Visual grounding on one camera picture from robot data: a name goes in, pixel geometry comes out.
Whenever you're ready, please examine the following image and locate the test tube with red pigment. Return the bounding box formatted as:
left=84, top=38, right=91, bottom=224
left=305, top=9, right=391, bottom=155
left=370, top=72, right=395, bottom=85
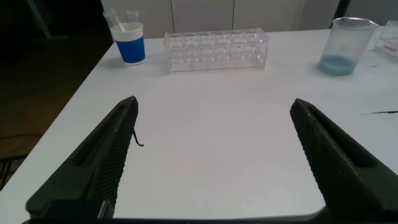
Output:
left=102, top=8, right=127, bottom=33

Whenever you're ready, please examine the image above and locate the white partition panel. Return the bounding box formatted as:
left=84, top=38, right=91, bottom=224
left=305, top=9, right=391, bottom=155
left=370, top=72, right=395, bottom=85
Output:
left=303, top=0, right=342, bottom=31
left=170, top=0, right=235, bottom=34
left=99, top=0, right=174, bottom=39
left=231, top=0, right=308, bottom=32

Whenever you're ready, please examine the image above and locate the clear glass beaker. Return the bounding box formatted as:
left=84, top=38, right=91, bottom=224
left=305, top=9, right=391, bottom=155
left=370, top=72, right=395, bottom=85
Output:
left=317, top=16, right=380, bottom=77

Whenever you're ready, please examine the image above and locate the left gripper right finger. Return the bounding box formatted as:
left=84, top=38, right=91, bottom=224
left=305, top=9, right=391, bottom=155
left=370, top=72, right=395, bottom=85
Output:
left=289, top=98, right=398, bottom=222

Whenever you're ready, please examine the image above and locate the clear acrylic test tube rack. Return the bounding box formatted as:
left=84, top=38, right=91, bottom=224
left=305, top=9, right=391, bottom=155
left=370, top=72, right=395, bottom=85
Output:
left=372, top=19, right=398, bottom=60
left=162, top=27, right=269, bottom=74

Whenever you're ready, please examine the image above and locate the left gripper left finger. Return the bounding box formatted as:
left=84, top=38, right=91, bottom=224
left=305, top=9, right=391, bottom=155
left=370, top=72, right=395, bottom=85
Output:
left=25, top=95, right=140, bottom=220

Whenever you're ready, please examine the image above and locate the metal chair leg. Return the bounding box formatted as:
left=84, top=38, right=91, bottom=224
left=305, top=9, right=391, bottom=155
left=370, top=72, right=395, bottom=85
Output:
left=0, top=154, right=29, bottom=189

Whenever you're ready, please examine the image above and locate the blue white paper cup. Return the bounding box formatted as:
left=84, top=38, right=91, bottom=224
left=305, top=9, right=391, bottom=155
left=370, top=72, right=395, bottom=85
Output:
left=110, top=21, right=147, bottom=67

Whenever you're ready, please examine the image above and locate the test tube with blue pigment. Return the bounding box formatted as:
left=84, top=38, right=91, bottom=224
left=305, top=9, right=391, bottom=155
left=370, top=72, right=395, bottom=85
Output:
left=125, top=9, right=140, bottom=24

